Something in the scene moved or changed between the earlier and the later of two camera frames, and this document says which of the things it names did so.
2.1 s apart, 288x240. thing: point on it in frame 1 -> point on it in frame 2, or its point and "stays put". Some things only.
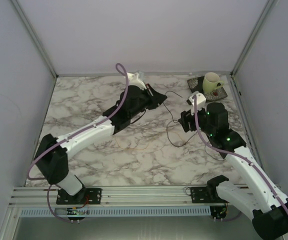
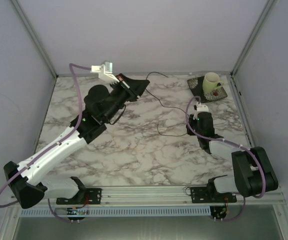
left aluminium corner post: (35, 36) stays put
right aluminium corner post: (268, 8) stays put
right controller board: (219, 212) stays put
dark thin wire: (180, 121) -> (162, 105)
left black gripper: (156, 98) -> (137, 87)
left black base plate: (86, 196) stays put
